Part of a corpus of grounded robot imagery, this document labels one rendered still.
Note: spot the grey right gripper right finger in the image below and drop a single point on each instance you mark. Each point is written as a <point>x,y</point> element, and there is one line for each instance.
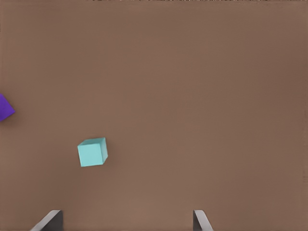
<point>200,222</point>

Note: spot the cyan wooden cube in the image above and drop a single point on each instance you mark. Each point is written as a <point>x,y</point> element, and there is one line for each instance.
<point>92,152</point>

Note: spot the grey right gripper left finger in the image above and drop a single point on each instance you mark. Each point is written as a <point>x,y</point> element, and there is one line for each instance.
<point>51,222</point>

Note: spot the purple wooden cube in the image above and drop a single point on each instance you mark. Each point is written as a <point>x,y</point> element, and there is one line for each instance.
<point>4,107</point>

